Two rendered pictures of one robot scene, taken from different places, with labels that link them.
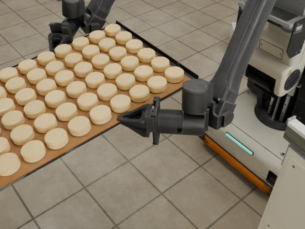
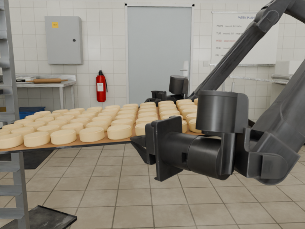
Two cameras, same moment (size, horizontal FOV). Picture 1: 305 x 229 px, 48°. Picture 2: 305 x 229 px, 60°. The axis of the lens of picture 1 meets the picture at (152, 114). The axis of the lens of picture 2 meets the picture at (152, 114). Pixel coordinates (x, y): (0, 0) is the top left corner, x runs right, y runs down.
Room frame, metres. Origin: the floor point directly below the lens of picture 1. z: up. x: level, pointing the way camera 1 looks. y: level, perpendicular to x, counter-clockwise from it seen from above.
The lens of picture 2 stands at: (0.22, -0.25, 1.13)
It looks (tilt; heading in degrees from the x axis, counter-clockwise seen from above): 11 degrees down; 37
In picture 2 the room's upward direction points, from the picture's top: straight up
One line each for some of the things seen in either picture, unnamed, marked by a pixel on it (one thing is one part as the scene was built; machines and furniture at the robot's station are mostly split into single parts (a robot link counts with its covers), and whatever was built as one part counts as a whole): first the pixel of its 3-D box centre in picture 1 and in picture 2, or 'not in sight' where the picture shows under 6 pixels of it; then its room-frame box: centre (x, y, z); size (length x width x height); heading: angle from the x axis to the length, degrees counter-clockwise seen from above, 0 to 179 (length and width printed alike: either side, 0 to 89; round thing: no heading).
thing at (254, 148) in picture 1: (275, 129); not in sight; (1.42, -0.72, 0.16); 0.67 x 0.64 x 0.25; 127
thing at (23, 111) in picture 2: not in sight; (28, 117); (2.23, 3.56, 0.36); 0.46 x 0.38 x 0.26; 41
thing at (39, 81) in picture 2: not in sight; (47, 81); (2.36, 3.20, 0.91); 0.56 x 0.06 x 0.06; 158
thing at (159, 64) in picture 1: (160, 64); not in sight; (0.79, -0.02, 1.02); 0.05 x 0.05 x 0.02
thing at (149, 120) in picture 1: (136, 116); (149, 137); (0.59, 0.04, 1.00); 0.09 x 0.07 x 0.07; 82
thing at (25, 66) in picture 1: (27, 66); (112, 109); (0.81, 0.36, 0.99); 0.05 x 0.05 x 0.02
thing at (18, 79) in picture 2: not in sight; (22, 79); (2.19, 3.55, 0.92); 0.32 x 0.30 x 0.09; 47
